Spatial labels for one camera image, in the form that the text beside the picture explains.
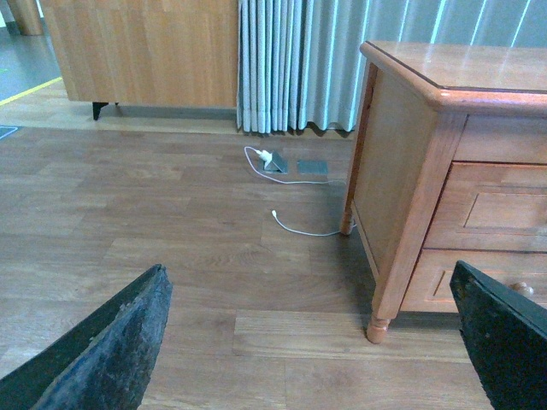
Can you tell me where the closed floor socket cover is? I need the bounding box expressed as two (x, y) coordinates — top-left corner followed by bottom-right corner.
(297, 160), (328, 175)

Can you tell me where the wooden nightstand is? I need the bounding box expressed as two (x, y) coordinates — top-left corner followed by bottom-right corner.
(340, 40), (546, 343)

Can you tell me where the grey-blue curtain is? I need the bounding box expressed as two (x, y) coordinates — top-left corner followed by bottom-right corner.
(236, 0), (547, 134)

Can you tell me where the open floor socket box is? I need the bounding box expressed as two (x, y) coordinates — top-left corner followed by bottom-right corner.
(262, 151), (288, 174)

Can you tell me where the wooden drawer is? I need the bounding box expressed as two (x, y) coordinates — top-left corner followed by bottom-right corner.
(425, 161), (546, 253)
(401, 249), (546, 313)

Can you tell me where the white charging cable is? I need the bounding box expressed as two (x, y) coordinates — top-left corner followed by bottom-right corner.
(244, 145), (347, 237)

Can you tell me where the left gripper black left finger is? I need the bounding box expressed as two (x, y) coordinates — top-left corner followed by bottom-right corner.
(1, 265), (173, 409)

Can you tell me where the light wooden cabinet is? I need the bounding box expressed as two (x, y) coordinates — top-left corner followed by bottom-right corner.
(41, 1), (238, 108)

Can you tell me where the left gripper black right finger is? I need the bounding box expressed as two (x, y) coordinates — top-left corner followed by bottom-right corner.
(450, 261), (546, 409)

